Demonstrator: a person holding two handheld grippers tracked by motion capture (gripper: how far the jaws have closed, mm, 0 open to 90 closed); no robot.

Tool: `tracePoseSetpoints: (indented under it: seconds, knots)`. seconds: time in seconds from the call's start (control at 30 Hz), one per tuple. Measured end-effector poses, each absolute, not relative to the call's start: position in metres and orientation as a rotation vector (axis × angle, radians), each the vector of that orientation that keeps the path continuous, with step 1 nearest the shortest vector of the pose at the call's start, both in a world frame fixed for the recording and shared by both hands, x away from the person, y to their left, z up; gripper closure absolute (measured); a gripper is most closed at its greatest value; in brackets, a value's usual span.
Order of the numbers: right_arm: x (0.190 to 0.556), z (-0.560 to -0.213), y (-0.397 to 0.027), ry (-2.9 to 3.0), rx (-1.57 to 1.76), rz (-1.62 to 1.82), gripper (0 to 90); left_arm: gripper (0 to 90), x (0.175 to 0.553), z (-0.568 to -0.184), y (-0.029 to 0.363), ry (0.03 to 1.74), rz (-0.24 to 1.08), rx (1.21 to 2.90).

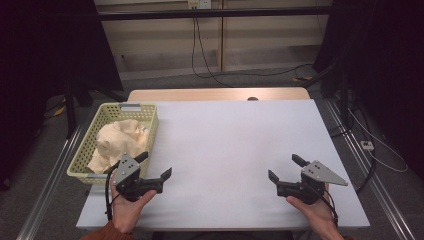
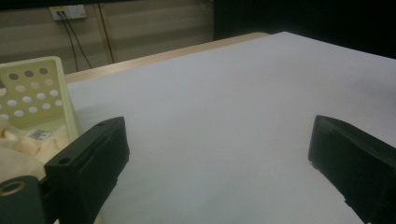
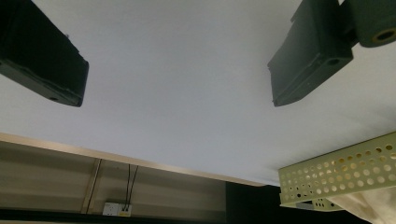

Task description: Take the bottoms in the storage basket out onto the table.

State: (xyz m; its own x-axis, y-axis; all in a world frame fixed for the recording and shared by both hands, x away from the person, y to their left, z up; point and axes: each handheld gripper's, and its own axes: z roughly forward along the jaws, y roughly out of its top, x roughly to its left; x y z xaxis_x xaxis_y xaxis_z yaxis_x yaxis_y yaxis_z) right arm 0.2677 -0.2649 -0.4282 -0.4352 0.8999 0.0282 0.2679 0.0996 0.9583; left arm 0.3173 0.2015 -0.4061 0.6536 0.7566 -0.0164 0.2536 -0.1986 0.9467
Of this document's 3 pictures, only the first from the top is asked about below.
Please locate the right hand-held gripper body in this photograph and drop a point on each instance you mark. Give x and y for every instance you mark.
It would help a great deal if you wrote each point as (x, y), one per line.
(315, 175)

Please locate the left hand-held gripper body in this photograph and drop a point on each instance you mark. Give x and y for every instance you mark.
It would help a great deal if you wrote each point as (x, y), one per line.
(128, 171)

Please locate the cream cloth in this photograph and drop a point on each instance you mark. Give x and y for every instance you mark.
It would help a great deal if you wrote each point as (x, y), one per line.
(116, 140)

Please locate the pale green plastic basket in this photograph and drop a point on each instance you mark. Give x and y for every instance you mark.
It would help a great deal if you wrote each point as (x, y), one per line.
(88, 146)

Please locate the person's right hand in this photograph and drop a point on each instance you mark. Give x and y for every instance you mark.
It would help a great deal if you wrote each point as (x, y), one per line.
(316, 215)

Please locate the person's left hand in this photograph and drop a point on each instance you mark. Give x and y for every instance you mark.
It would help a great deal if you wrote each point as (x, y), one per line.
(126, 215)

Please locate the white table cover sheet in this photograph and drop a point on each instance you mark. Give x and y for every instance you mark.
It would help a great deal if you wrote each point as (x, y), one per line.
(233, 146)

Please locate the white power strip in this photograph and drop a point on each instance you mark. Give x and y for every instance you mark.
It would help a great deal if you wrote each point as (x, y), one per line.
(367, 145)

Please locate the black metal stand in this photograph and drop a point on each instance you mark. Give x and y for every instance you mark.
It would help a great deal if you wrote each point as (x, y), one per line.
(343, 93)

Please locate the yellow floor tape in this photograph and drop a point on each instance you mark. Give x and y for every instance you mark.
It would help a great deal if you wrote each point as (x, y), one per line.
(301, 79)
(59, 110)

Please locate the black tripod stand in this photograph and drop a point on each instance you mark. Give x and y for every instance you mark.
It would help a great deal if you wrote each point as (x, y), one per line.
(70, 110)

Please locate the dark curtain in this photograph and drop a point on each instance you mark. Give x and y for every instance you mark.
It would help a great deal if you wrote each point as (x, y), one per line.
(40, 50)
(386, 60)

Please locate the black horizontal metal bar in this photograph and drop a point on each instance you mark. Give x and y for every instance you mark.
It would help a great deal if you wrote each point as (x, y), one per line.
(233, 13)

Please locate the aluminium floor rail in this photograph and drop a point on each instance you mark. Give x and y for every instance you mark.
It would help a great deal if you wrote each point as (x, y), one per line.
(50, 186)
(370, 173)

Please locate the white wall socket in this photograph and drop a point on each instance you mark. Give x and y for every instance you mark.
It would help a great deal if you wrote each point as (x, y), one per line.
(199, 4)

